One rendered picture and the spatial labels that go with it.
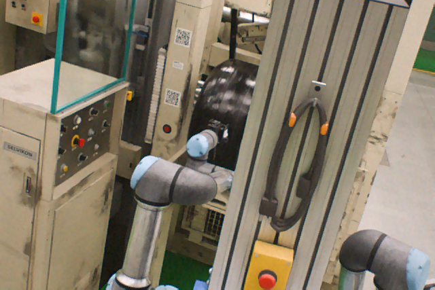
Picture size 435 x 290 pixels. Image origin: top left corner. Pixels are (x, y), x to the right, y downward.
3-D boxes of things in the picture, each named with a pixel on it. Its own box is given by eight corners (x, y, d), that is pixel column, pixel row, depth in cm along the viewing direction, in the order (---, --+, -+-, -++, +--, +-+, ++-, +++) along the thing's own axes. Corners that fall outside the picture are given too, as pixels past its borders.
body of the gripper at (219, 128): (230, 123, 239) (221, 129, 228) (225, 143, 241) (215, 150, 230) (212, 118, 241) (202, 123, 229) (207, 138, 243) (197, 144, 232)
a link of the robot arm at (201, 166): (205, 191, 220) (212, 164, 217) (178, 182, 222) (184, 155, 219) (212, 185, 227) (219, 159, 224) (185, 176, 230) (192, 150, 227)
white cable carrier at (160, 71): (144, 141, 289) (159, 47, 271) (149, 138, 294) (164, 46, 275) (152, 145, 288) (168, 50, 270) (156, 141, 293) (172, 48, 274)
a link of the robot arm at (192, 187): (213, 179, 175) (246, 168, 223) (179, 168, 178) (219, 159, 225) (202, 216, 176) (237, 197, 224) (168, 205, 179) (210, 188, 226)
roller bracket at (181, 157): (161, 180, 278) (164, 161, 274) (193, 151, 313) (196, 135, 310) (168, 183, 277) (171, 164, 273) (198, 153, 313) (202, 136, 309)
